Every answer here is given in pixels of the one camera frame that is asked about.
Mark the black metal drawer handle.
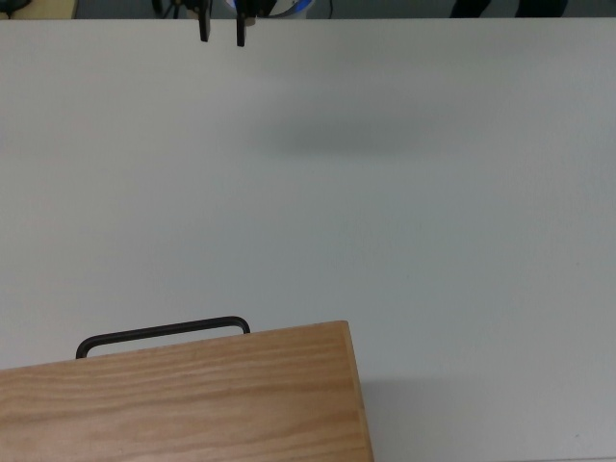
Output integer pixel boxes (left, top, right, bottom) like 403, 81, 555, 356
75, 315, 252, 361

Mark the brown wooden board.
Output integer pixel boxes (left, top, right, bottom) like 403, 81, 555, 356
0, 0, 79, 20

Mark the dark bulky object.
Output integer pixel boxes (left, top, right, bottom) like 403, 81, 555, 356
449, 0, 570, 19

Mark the oak wooden cabinet shell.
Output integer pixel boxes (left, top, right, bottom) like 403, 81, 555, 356
0, 320, 376, 462

